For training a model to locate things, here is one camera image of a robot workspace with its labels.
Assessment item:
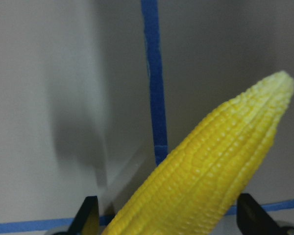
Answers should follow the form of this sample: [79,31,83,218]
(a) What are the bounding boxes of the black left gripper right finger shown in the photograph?
[236,193,287,235]

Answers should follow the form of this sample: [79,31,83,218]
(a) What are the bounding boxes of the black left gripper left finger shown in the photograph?
[67,196,99,235]

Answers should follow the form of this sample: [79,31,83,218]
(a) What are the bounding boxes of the yellow toy corn cob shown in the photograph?
[103,71,294,235]

